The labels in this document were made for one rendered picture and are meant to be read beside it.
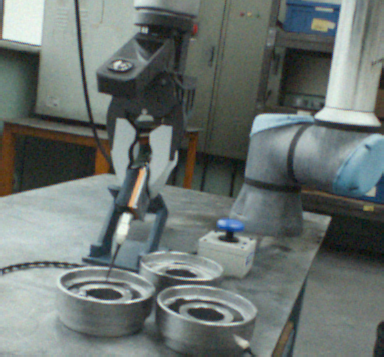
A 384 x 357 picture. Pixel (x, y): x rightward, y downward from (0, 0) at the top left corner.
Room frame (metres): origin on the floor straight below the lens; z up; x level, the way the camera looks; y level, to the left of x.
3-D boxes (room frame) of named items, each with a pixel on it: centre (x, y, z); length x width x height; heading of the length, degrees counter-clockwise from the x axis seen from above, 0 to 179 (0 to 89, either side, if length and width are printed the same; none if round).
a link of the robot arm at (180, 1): (0.70, 0.06, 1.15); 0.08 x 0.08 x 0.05
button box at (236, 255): (0.83, -0.06, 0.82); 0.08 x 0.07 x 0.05; 164
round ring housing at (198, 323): (0.57, -0.03, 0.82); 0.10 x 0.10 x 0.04
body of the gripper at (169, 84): (0.71, 0.06, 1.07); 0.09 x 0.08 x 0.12; 165
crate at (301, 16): (4.23, -0.73, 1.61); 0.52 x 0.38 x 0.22; 77
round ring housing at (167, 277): (0.69, 0.00, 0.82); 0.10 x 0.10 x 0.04
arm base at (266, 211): (1.15, -0.16, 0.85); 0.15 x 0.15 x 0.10
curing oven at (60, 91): (3.21, 0.50, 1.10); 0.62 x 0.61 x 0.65; 164
